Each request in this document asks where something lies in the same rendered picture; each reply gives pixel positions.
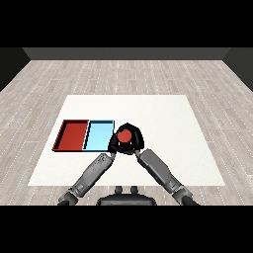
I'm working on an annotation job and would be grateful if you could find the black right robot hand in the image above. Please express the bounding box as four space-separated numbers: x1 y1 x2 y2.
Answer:
125 123 146 156

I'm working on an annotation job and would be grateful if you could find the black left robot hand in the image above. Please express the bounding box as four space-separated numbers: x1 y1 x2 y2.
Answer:
108 123 128 155

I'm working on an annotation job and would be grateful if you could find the small red can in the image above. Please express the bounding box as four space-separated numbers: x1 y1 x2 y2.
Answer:
117 128 133 144

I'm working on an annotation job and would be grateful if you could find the shallow light blue open box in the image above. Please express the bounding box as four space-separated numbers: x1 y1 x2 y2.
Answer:
81 119 116 152

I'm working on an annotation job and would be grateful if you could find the shallow red open box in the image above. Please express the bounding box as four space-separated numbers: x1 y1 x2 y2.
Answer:
51 119 91 153

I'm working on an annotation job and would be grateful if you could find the dark grey robot body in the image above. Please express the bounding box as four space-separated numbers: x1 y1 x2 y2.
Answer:
96 186 158 207

